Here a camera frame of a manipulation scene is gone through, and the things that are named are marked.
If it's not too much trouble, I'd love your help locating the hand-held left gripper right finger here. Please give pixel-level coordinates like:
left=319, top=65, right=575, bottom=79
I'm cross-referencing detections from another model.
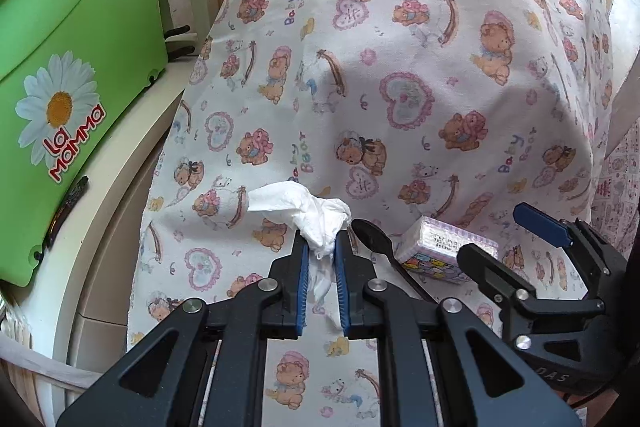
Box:
left=334, top=231, right=583, bottom=427

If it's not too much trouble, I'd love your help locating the black plastic spoon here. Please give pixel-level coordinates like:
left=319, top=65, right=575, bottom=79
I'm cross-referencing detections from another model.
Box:
left=351, top=218, right=436, bottom=303

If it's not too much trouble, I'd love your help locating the black plastic hook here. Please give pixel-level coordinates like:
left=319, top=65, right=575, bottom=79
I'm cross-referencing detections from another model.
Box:
left=162, top=25, right=197, bottom=58

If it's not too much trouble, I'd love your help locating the green plastic storage box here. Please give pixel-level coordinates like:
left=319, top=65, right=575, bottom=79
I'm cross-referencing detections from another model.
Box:
left=0, top=0, right=173, bottom=288

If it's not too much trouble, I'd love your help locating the pink patterned cloth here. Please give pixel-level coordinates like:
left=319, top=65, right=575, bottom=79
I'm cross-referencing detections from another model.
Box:
left=592, top=117, right=640, bottom=258

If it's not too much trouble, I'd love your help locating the bear print cloth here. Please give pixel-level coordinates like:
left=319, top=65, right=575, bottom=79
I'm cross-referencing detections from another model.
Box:
left=127, top=0, right=616, bottom=427

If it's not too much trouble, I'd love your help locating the purple printed tissue pack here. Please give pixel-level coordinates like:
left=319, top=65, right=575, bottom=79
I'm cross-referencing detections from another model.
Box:
left=395, top=215, right=501, bottom=285

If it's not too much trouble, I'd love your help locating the white tissue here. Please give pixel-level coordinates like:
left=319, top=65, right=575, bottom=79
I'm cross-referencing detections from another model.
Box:
left=246, top=181, right=352, bottom=313

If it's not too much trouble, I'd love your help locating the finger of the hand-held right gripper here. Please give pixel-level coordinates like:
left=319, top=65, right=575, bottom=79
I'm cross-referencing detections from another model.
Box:
left=457, top=243, right=607, bottom=351
left=513, top=202, right=631, bottom=309

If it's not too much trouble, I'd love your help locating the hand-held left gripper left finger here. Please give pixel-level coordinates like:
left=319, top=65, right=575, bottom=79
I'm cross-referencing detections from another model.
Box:
left=56, top=229, right=311, bottom=427

